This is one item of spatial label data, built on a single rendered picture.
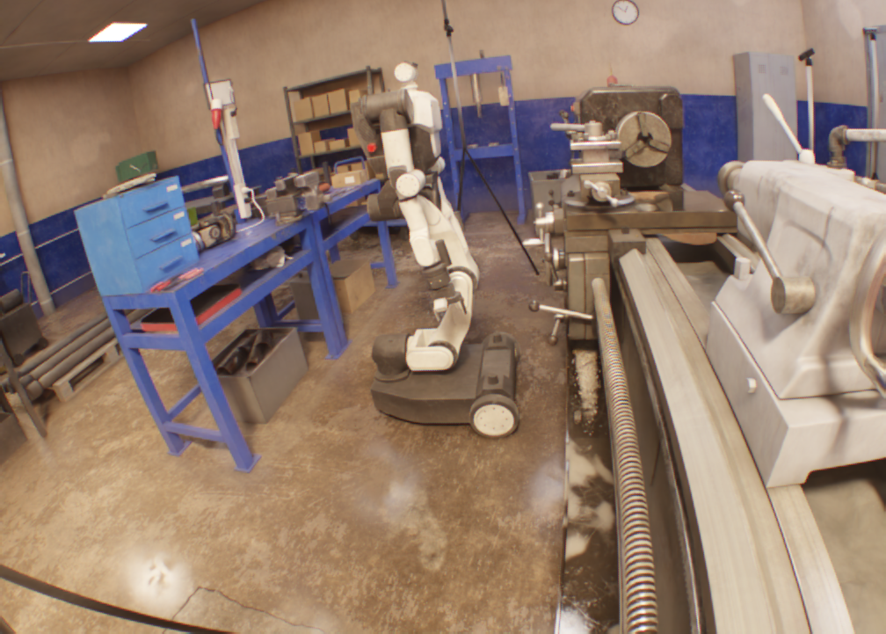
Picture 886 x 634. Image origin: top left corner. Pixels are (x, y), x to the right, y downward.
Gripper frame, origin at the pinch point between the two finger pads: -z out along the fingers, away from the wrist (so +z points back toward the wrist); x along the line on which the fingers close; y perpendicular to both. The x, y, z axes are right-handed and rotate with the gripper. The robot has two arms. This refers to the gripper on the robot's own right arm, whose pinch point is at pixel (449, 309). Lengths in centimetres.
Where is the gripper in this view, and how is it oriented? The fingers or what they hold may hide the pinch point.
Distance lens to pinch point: 169.3
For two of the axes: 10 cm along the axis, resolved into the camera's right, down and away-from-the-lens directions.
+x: 9.3, -2.4, -2.7
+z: -3.3, -8.8, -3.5
